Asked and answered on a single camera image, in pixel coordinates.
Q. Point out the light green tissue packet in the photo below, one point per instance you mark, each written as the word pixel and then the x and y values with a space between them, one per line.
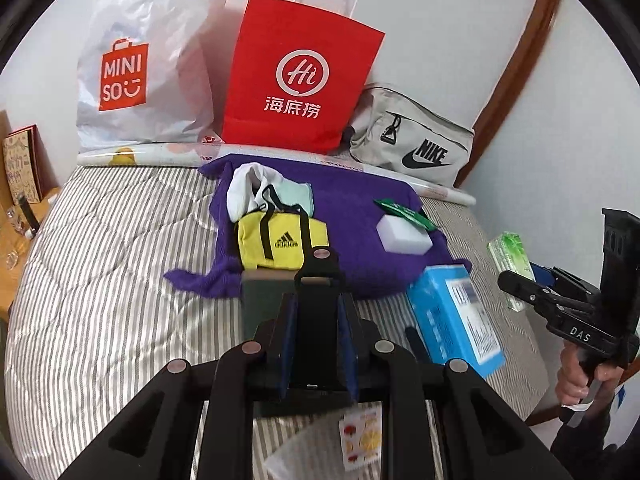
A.
pixel 510 255

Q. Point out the black tube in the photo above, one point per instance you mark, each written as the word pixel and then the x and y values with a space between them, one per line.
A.
pixel 27 212

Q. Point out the white sock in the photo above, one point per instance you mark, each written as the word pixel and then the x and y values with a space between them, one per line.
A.
pixel 245 190

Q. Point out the white sponge block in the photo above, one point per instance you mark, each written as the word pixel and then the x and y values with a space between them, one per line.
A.
pixel 400 235

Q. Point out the dark green tin box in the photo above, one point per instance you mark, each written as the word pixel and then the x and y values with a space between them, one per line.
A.
pixel 265 300

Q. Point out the striped quilted mat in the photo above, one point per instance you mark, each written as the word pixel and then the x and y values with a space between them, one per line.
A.
pixel 125 310

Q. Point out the grey waist bag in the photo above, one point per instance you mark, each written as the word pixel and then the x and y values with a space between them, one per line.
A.
pixel 370 145

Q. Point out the small yellow duffel bag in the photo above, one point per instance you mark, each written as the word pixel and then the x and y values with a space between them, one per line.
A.
pixel 260 240

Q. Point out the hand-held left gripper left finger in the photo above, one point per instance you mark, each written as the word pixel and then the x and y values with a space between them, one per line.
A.
pixel 291 350

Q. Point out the blue box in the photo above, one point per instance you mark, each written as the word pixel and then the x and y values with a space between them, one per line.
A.
pixel 435 310

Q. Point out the light wooden nightstand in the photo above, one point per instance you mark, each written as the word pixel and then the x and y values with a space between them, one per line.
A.
pixel 10 285

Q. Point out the clear fruit print bag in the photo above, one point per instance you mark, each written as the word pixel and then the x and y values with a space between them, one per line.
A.
pixel 360 435

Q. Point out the dark green wipe packet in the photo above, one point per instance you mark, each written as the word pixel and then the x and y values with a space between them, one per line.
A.
pixel 405 210

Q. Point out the brown printed notebook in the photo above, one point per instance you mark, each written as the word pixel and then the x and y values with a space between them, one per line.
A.
pixel 22 165

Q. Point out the clear glass cup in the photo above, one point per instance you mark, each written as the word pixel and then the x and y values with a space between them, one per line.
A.
pixel 12 260

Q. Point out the white plastic shopping bag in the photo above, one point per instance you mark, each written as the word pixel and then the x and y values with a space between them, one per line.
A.
pixel 165 35

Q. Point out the small clear glass bottle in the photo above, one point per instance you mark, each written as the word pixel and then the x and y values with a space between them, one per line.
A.
pixel 11 220

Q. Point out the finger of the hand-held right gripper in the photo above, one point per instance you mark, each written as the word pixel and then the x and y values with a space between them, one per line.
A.
pixel 539 272
pixel 520 287

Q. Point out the red paper bag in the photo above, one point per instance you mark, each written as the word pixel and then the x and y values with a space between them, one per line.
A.
pixel 260 60

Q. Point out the person's right forearm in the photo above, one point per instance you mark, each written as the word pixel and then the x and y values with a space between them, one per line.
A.
pixel 600 455

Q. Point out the person's right hand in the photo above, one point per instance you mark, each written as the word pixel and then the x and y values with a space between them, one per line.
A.
pixel 570 380

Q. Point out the purple towel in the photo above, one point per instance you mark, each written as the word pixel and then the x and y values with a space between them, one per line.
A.
pixel 350 240

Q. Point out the brown wooden door frame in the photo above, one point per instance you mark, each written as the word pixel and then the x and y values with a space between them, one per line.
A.
pixel 530 60

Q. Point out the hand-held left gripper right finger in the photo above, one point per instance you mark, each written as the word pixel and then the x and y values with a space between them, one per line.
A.
pixel 347 350

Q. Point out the mint green sock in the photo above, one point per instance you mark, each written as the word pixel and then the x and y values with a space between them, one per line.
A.
pixel 295 197

